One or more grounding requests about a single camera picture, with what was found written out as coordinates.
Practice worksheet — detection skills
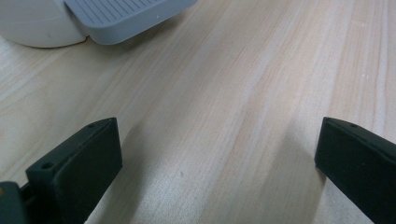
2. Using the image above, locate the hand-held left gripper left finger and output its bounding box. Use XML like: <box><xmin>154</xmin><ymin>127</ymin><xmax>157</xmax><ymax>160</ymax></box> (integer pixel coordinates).
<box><xmin>25</xmin><ymin>117</ymin><xmax>123</xmax><ymax>224</ymax></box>

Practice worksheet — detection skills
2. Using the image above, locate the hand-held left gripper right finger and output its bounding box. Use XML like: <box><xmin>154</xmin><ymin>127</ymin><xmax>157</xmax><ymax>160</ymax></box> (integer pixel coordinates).
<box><xmin>314</xmin><ymin>116</ymin><xmax>396</xmax><ymax>224</ymax></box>

